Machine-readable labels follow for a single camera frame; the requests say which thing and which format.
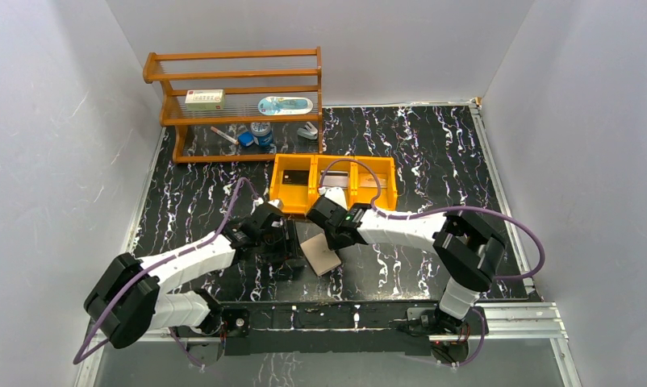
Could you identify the silver credit card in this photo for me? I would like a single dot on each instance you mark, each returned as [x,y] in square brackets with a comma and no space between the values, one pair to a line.
[334,178]

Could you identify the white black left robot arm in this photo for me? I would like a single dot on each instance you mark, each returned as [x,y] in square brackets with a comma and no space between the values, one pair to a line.
[136,295]

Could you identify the blue oval package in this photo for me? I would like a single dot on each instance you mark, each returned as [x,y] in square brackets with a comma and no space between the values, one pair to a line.
[274,106]

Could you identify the left yellow bin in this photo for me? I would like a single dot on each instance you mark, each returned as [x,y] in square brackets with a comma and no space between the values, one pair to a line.
[295,199]

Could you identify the middle yellow bin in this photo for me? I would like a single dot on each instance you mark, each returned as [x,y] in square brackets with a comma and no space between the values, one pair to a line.
[325,163]

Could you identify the white marker pen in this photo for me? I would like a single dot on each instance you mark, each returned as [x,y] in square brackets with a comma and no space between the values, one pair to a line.
[225,136]

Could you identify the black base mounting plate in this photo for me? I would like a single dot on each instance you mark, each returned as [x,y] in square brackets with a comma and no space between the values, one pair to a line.
[407,327]

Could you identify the beige card holder wallet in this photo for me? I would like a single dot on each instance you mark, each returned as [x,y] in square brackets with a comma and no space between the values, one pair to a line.
[321,259]

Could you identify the right yellow bin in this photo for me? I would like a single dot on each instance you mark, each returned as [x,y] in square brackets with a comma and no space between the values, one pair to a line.
[389,195]

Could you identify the yellow bin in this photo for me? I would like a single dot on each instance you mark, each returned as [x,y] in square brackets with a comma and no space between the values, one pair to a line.
[325,163]
[389,195]
[295,199]

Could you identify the black credit card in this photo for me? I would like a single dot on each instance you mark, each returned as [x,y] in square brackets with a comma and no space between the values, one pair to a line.
[295,177]

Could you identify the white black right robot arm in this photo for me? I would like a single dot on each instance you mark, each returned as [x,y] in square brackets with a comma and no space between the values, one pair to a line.
[467,246]

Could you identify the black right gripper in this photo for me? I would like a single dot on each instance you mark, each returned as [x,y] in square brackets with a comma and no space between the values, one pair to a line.
[334,244]

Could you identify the white red box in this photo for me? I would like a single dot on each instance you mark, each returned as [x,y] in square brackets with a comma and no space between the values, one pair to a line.
[205,99]

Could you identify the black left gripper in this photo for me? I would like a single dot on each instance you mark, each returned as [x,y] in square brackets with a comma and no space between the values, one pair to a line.
[290,241]

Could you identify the blue white jar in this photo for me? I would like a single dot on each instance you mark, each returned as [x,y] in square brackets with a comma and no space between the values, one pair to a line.
[262,133]

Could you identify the gold credit card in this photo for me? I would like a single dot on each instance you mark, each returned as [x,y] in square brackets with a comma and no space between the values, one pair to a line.
[366,180]

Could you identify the small blue cube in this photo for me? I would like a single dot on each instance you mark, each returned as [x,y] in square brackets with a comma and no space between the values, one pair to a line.
[246,139]

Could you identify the wooden shelf rack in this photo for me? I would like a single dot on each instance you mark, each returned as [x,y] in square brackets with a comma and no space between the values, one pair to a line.
[246,77]

